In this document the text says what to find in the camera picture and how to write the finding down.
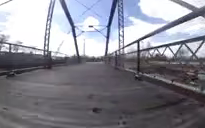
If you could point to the wooden plank bridge deck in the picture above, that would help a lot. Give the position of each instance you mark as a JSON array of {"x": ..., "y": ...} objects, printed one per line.
[{"x": 90, "y": 96}]

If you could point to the distant crane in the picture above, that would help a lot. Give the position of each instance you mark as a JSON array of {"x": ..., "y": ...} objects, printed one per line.
[{"x": 59, "y": 46}]

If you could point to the metal bridge railing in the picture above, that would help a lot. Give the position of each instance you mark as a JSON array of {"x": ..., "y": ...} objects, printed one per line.
[
  {"x": 23, "y": 58},
  {"x": 176, "y": 56}
]

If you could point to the steel bridge truss frame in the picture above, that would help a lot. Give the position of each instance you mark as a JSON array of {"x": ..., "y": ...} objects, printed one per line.
[{"x": 71, "y": 26}]

